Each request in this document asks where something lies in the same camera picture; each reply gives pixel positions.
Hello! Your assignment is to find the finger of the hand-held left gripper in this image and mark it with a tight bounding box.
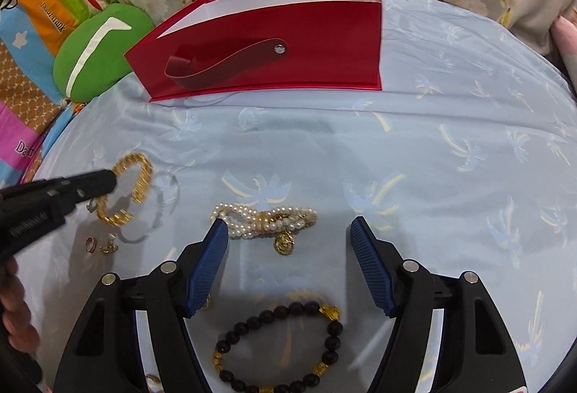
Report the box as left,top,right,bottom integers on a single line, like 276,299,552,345
58,169,119,205

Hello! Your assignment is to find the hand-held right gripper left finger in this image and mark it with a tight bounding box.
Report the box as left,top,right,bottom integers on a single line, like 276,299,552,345
58,218,230,393

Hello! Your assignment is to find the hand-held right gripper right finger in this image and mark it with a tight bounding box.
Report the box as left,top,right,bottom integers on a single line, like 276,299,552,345
350,215,528,393

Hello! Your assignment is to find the white pearl bracelet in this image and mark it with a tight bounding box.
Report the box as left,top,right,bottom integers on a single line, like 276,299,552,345
210,204,318,257

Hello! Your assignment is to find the gold link bracelet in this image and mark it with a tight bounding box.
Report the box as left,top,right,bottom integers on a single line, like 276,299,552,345
96,152,154,227

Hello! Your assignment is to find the red gift box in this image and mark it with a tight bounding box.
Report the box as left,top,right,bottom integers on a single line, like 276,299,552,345
124,0,384,104

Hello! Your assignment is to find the person's left hand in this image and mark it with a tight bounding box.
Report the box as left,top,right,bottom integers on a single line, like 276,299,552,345
0,260,42,381

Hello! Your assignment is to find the thin silver bangle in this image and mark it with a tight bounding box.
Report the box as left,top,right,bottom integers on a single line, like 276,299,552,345
118,183,181,243

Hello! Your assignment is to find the green round cushion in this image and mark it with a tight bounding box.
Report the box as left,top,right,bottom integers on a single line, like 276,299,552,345
53,4,156,100

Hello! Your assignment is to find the black bead bracelet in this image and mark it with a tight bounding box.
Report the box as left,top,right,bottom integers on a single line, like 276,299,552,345
212,302,344,393

